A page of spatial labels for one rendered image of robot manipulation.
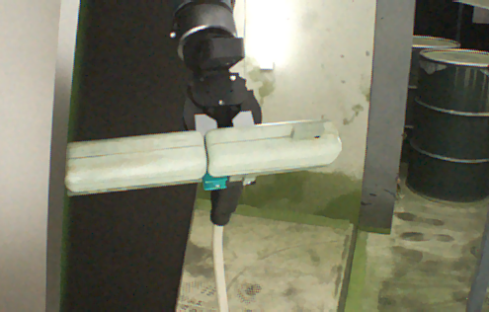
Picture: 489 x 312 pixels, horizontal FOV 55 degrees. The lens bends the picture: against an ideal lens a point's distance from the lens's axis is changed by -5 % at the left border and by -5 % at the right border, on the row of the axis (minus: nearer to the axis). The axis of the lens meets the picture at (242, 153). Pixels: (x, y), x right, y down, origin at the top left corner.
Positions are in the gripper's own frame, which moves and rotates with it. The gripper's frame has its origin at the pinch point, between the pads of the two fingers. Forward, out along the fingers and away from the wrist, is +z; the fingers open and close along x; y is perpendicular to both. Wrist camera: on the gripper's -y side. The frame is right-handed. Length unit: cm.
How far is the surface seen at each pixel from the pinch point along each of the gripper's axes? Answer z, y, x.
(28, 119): 4.1, -20.1, 18.6
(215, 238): 0.7, 22.0, -0.1
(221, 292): 7.5, 30.5, -0.9
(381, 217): -51, 182, -114
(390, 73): -104, 124, -111
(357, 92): -103, 137, -98
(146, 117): -29.6, 33.7, 8.3
